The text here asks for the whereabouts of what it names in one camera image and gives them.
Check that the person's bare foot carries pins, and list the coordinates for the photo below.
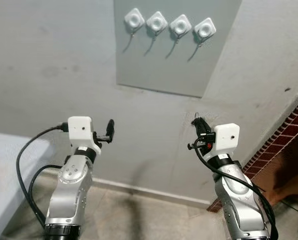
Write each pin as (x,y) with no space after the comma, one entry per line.
(288,190)

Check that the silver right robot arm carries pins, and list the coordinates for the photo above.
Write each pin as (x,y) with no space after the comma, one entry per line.
(241,200)

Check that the white square wall hook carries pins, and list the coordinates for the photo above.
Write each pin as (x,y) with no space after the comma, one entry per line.
(156,22)
(134,19)
(204,29)
(180,25)

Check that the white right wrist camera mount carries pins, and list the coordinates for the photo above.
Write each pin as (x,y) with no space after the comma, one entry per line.
(227,136)

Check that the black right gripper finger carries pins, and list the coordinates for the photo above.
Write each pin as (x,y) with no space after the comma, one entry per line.
(201,126)

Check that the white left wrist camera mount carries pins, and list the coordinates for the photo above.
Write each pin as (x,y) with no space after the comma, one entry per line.
(80,129)

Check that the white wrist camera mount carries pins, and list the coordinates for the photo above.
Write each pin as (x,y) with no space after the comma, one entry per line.
(80,129)
(227,136)

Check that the grey hook board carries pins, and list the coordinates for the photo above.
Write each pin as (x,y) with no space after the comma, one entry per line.
(158,70)

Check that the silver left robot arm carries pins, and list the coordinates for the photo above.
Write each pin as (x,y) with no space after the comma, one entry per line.
(69,195)

